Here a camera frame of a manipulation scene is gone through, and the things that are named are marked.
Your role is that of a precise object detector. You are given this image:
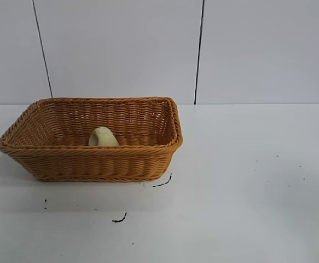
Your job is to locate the pale yellow egg yolk pastry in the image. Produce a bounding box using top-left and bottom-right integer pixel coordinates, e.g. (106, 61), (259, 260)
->
(89, 126), (119, 147)

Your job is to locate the woven brown wicker basket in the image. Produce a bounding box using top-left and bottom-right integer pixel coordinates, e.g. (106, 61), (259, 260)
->
(0, 95), (184, 182)

